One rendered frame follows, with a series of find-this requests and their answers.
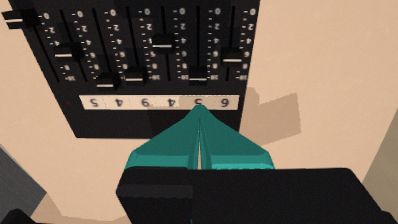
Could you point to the black lighting desk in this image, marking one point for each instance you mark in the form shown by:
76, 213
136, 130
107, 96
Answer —
174, 54

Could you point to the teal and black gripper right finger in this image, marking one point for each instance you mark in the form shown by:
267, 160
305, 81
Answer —
228, 149

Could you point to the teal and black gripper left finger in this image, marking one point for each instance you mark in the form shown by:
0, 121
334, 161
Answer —
173, 147

